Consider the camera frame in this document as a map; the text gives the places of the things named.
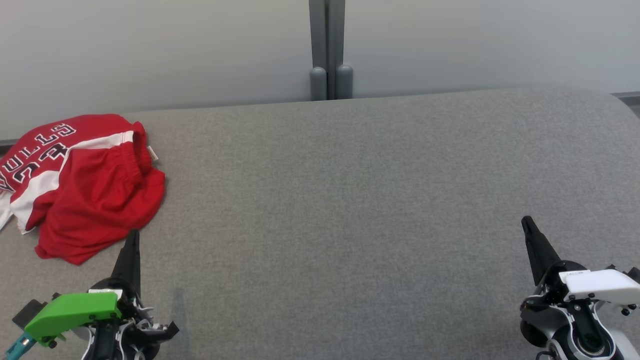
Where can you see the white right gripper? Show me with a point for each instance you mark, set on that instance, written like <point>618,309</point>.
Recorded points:
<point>605,287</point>

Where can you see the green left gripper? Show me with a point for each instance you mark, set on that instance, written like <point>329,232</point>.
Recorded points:
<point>70,311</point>

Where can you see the red shorts with white stripe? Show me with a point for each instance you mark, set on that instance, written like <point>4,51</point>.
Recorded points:
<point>100,200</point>

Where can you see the red jersey with white sleeves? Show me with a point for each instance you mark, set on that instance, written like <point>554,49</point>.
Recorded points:
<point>35,150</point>

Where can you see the grey fabric sofa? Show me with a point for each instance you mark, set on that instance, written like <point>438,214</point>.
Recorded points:
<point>350,225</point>

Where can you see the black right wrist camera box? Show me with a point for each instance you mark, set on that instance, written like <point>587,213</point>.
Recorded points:
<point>634,275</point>

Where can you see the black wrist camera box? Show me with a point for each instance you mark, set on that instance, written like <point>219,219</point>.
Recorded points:
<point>29,312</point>
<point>634,275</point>

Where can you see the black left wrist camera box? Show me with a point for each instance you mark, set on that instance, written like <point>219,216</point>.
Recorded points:
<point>29,312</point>

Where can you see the grey partition post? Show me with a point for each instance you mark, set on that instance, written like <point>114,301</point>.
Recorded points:
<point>330,60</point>

